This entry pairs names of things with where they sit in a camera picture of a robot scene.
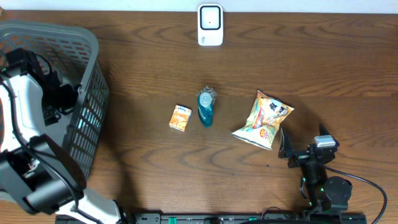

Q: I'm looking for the orange snack bag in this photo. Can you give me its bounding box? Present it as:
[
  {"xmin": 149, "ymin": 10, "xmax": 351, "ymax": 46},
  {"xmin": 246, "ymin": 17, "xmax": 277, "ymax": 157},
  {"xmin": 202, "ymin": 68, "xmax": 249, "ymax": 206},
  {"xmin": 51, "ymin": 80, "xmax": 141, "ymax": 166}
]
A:
[{"xmin": 232, "ymin": 90, "xmax": 295, "ymax": 151}]

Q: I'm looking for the blue liquid bottle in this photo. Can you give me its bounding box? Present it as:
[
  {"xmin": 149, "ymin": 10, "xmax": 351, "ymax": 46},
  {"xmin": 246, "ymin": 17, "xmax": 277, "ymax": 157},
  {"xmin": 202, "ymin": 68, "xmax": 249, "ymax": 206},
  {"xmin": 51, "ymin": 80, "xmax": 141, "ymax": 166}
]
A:
[{"xmin": 197, "ymin": 86, "xmax": 217, "ymax": 128}]

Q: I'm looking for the orange tissue pack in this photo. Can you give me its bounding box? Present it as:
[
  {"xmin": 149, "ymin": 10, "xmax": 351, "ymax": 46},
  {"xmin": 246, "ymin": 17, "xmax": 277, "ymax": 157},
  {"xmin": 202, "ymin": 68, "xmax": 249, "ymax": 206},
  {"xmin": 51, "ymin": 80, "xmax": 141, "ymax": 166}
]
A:
[{"xmin": 169, "ymin": 105, "xmax": 192, "ymax": 132}]

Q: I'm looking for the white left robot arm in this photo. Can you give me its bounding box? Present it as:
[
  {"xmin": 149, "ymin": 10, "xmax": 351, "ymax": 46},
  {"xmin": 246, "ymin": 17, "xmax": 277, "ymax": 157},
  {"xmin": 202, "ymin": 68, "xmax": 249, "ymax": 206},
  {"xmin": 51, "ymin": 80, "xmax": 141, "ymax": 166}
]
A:
[{"xmin": 1, "ymin": 48, "xmax": 132, "ymax": 223}]

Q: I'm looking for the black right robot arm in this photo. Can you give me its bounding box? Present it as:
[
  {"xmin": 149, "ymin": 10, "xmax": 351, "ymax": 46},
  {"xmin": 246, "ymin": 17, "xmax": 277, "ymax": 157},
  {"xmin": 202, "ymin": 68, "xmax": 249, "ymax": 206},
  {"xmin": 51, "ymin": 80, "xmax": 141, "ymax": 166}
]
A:
[{"xmin": 278, "ymin": 124, "xmax": 353, "ymax": 213}]

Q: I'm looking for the white barcode scanner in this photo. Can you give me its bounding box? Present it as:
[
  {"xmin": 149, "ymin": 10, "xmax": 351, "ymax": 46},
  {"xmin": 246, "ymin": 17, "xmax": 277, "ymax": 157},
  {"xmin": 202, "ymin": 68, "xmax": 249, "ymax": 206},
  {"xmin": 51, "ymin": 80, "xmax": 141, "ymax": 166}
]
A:
[{"xmin": 197, "ymin": 4, "xmax": 224, "ymax": 47}]

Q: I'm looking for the dark grey plastic basket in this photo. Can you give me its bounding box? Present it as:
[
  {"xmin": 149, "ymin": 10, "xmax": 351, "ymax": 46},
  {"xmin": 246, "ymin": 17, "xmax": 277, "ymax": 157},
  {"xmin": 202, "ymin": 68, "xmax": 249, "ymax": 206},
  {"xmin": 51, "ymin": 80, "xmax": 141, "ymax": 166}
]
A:
[{"xmin": 1, "ymin": 21, "xmax": 109, "ymax": 176}]

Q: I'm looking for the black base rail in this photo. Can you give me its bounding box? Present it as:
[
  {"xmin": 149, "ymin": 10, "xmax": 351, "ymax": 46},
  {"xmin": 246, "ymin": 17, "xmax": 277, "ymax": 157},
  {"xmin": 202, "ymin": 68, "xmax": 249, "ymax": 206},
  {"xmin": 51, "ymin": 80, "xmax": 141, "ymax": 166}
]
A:
[{"xmin": 115, "ymin": 208, "xmax": 367, "ymax": 224}]

